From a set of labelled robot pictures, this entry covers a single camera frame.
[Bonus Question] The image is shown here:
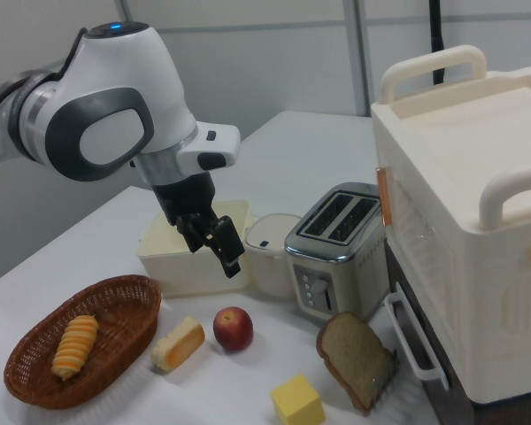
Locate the black pole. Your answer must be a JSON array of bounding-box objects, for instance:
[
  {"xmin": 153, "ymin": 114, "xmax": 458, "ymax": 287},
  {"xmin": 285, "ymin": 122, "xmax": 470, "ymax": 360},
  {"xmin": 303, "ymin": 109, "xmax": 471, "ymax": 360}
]
[{"xmin": 427, "ymin": 0, "xmax": 447, "ymax": 85}]

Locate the striped yellow bread roll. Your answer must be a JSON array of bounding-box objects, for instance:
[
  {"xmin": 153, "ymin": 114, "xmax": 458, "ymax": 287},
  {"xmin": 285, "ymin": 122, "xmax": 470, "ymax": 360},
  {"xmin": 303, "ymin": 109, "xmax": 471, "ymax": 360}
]
[{"xmin": 50, "ymin": 313, "xmax": 100, "ymax": 382}]

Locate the cream open plastic box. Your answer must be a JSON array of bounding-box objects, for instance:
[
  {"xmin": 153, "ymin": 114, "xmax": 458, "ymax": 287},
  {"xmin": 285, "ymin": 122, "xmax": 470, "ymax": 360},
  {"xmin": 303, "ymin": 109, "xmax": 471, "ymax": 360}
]
[{"xmin": 136, "ymin": 198, "xmax": 254, "ymax": 298}]

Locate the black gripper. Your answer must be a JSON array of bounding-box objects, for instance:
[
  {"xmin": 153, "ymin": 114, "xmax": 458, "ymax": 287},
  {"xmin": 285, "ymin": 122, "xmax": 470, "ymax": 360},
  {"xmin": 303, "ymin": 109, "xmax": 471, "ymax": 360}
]
[{"xmin": 152, "ymin": 172, "xmax": 247, "ymax": 280}]

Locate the small white lidded bin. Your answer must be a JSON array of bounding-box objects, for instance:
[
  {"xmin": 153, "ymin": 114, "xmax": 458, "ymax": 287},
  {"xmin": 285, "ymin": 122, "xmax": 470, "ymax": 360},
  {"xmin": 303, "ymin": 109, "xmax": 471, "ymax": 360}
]
[{"xmin": 243, "ymin": 212, "xmax": 303, "ymax": 298}]

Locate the yellow foam cube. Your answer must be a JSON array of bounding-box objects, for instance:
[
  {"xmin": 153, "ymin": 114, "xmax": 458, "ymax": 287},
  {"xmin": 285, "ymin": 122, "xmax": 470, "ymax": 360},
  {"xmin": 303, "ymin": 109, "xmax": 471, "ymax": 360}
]
[{"xmin": 270, "ymin": 374, "xmax": 327, "ymax": 425}]

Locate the red apple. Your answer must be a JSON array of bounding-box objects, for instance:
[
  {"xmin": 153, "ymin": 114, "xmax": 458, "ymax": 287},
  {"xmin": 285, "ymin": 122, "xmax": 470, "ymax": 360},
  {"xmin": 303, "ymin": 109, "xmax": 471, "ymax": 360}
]
[{"xmin": 212, "ymin": 306, "xmax": 254, "ymax": 353}]

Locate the brown wicker basket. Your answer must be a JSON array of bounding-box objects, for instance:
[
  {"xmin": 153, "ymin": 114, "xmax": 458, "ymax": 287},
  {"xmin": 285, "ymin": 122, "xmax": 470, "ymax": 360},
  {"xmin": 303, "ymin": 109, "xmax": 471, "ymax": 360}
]
[{"xmin": 3, "ymin": 274, "xmax": 163, "ymax": 411}]

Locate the dark brown drawer unit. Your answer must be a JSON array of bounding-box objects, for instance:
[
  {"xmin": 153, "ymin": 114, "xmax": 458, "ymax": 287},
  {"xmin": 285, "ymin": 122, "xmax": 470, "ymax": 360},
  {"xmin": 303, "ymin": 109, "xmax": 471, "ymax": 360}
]
[{"xmin": 382, "ymin": 241, "xmax": 474, "ymax": 402}]

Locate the cream cake slice orange filling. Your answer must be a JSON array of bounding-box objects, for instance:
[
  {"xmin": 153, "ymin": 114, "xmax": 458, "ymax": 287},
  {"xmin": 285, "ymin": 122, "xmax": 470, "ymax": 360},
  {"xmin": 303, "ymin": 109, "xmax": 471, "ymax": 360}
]
[{"xmin": 151, "ymin": 315, "xmax": 206, "ymax": 372}]

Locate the silver cream toaster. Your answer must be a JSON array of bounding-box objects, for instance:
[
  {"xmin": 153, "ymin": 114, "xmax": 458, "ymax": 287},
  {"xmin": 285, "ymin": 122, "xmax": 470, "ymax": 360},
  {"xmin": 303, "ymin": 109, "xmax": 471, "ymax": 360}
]
[{"xmin": 284, "ymin": 181, "xmax": 389, "ymax": 322}]

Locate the brown toast slice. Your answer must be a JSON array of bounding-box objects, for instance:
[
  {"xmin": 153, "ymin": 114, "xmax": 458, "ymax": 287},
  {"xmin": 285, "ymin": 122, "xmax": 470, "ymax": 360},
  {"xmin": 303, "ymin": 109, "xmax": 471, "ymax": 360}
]
[{"xmin": 316, "ymin": 311, "xmax": 400, "ymax": 415}]

